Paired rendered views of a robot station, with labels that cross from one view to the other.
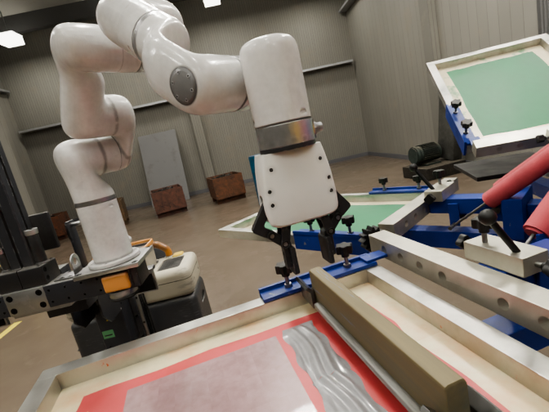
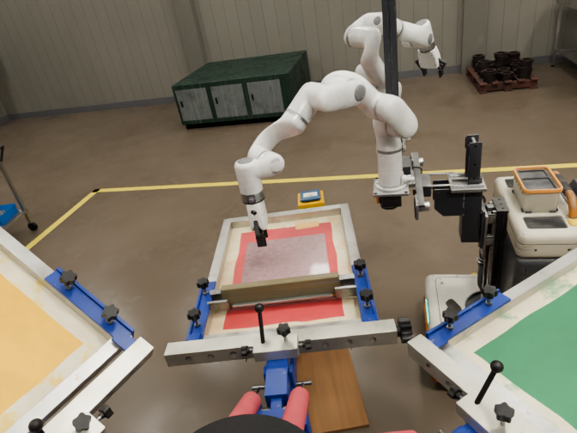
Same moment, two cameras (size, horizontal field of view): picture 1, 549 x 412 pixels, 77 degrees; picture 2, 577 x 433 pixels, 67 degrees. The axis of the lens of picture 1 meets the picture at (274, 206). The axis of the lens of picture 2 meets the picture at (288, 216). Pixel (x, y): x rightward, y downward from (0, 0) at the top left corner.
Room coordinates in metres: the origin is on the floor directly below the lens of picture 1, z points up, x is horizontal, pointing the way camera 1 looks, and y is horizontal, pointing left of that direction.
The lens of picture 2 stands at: (0.97, -1.21, 1.98)
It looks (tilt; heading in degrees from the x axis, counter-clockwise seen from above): 30 degrees down; 109
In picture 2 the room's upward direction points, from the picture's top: 10 degrees counter-clockwise
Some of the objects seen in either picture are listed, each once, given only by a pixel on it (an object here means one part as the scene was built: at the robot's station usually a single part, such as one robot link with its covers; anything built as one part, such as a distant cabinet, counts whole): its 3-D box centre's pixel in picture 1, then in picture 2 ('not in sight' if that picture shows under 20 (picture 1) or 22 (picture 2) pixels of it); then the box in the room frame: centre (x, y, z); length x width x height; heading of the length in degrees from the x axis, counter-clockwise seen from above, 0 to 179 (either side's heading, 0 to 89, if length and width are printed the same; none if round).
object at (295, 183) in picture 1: (294, 179); (256, 210); (0.46, -0.03, 1.30); 0.10 x 0.08 x 0.11; 102
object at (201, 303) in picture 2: not in sight; (203, 314); (0.26, -0.20, 0.98); 0.30 x 0.05 x 0.07; 103
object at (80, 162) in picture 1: (89, 170); (390, 130); (0.88, 0.43, 1.37); 0.13 x 0.10 x 0.16; 139
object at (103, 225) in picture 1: (108, 230); (393, 167); (0.88, 0.43, 1.21); 0.16 x 0.13 x 0.15; 3
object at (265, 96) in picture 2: not in sight; (246, 88); (-1.65, 5.51, 0.34); 1.79 x 1.58 x 0.68; 3
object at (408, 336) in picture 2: (374, 239); (400, 330); (0.92, -0.25, 1.02); 0.07 x 0.06 x 0.07; 103
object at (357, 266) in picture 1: (320, 285); (364, 296); (0.80, -0.07, 0.98); 0.30 x 0.05 x 0.07; 103
